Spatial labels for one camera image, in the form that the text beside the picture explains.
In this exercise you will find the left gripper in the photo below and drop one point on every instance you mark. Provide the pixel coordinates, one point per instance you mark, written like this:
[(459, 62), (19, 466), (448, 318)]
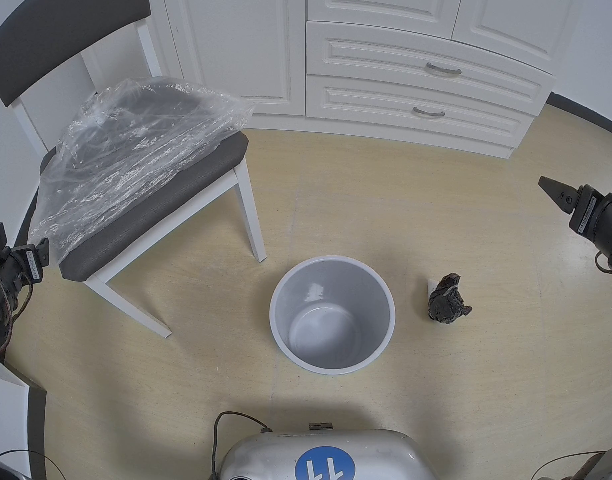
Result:
[(33, 263)]

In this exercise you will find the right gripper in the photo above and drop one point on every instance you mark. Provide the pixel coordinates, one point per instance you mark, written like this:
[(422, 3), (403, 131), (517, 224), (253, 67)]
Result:
[(603, 218)]

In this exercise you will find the black plastic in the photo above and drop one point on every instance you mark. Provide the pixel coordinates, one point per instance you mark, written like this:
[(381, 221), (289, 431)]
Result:
[(448, 303)]

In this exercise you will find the clear plastic bag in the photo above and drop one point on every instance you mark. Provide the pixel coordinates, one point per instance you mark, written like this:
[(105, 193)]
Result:
[(136, 138)]

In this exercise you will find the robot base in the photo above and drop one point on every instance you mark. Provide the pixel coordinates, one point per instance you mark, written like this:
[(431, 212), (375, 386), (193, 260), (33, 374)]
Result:
[(336, 448)]

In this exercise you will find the white trash bin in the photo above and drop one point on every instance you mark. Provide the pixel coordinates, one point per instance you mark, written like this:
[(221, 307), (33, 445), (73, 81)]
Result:
[(331, 318)]

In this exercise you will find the white chair grey seat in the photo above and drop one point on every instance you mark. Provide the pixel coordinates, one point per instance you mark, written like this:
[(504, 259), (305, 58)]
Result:
[(36, 28)]

